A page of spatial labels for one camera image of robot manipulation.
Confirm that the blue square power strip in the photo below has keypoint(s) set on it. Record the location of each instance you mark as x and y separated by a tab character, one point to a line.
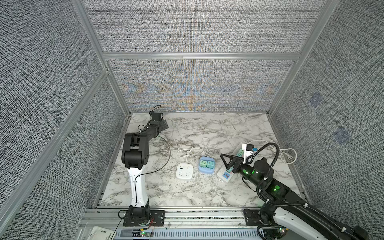
206	170

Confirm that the white label box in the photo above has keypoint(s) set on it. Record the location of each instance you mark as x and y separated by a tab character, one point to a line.
99	233

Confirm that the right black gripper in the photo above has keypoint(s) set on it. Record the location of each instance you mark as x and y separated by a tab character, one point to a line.
236	163

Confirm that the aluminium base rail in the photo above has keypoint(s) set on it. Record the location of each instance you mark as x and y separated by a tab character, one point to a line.
171	224

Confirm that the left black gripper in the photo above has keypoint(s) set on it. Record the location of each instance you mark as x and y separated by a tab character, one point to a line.
163	124

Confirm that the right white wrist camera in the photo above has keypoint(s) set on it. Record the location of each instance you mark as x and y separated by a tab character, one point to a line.
249	153

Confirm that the teal plug cube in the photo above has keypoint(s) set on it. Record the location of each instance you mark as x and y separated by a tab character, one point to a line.
210	164
229	171

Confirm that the long white power strip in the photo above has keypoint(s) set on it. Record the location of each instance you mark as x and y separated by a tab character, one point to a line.
222	175

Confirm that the white square power strip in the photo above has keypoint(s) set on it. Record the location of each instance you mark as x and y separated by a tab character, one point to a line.
184	171

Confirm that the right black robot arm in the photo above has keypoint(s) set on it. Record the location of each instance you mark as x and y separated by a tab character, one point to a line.
284	210

